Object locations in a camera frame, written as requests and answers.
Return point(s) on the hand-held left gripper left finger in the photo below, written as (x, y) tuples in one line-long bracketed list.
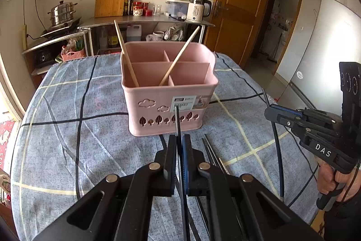
[(172, 152)]

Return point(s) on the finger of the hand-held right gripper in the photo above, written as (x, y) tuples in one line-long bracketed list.
[(282, 119), (284, 109)]

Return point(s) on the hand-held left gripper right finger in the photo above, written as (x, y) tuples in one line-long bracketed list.
[(186, 152)]

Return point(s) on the black chopstick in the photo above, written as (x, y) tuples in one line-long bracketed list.
[(278, 145), (213, 149), (177, 122), (208, 152)]

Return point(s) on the pink utensil basket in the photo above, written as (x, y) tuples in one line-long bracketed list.
[(152, 116)]

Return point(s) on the person's right forearm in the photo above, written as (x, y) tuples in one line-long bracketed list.
[(344, 218)]

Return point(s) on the person's right hand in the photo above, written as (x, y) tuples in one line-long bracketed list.
[(324, 176)]

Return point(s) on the white refrigerator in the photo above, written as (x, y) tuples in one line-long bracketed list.
[(324, 54)]

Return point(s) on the blue plaid tablecloth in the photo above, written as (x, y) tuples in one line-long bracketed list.
[(84, 145)]

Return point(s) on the wooden chopstick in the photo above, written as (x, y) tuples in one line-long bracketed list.
[(180, 56), (124, 51)]

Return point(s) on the wooden door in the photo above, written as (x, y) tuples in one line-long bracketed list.
[(239, 3)]

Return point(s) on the white plastic jug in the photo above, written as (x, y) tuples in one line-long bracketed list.
[(134, 34)]

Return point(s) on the yellow label bottle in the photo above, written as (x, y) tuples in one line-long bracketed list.
[(112, 39)]

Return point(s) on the white electric kettle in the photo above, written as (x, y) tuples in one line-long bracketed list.
[(196, 11)]

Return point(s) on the small pink woven basket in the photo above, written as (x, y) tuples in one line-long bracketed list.
[(74, 55)]

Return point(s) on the red cup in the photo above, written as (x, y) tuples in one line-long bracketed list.
[(147, 13)]

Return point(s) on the steel kitchen table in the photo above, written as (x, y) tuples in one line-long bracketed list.
[(118, 20)]

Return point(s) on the clear drinking glass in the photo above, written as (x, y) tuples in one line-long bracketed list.
[(157, 10)]

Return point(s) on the clear plastic storage box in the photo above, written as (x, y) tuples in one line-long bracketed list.
[(176, 9)]

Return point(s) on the white patterned jar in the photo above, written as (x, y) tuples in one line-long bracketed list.
[(137, 13)]

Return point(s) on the red lidded jar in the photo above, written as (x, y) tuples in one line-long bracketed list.
[(137, 5)]

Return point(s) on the dark oil bottle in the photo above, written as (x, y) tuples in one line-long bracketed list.
[(130, 5)]

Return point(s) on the black blender base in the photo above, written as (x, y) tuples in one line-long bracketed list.
[(43, 59)]

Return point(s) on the steel side shelf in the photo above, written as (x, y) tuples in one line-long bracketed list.
[(53, 44)]

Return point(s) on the black induction cooker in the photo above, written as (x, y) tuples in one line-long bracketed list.
[(60, 30)]

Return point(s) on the red paper decoration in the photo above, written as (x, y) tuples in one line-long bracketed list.
[(4, 145)]

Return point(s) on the steel steamer pot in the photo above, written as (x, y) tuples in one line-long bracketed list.
[(62, 13)]

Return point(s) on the beige power strip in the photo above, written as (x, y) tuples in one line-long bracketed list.
[(24, 37)]

